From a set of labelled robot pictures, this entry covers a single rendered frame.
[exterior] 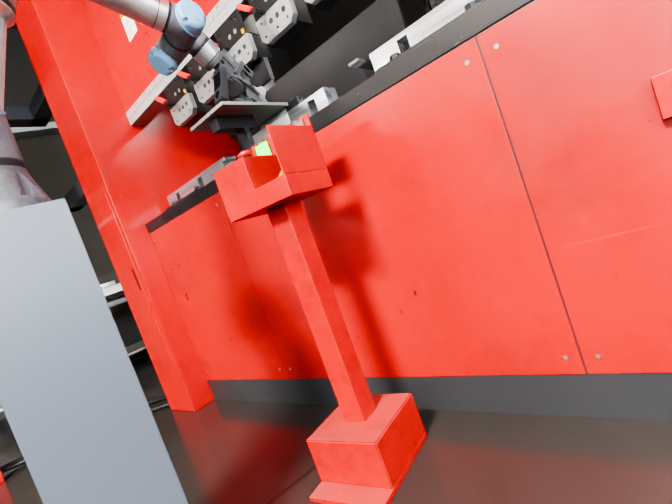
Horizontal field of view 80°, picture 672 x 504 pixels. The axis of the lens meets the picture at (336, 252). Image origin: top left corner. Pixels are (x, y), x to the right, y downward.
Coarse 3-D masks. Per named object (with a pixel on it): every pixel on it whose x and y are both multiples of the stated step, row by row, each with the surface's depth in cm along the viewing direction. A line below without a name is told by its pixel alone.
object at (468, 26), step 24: (504, 0) 74; (528, 0) 72; (456, 24) 80; (480, 24) 78; (432, 48) 84; (384, 72) 92; (408, 72) 89; (360, 96) 98; (312, 120) 109; (216, 192) 143; (168, 216) 167
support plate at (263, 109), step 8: (224, 104) 110; (232, 104) 112; (240, 104) 114; (248, 104) 117; (256, 104) 119; (264, 104) 121; (272, 104) 124; (280, 104) 127; (208, 112) 114; (216, 112) 114; (224, 112) 116; (232, 112) 118; (240, 112) 120; (248, 112) 123; (256, 112) 125; (264, 112) 128; (272, 112) 131; (200, 120) 117; (208, 120) 117; (256, 120) 133; (264, 120) 136; (192, 128) 120; (200, 128) 121; (208, 128) 124
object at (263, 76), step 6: (264, 60) 132; (252, 66) 135; (258, 66) 134; (264, 66) 132; (258, 72) 134; (264, 72) 133; (270, 72) 132; (252, 78) 137; (258, 78) 135; (264, 78) 133; (270, 78) 132; (258, 84) 136; (264, 84) 134; (270, 84) 134
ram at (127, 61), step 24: (192, 0) 140; (216, 0) 133; (240, 0) 127; (96, 24) 181; (120, 24) 170; (216, 24) 136; (120, 48) 175; (144, 48) 164; (120, 72) 180; (144, 72) 169; (120, 96) 186; (144, 120) 187
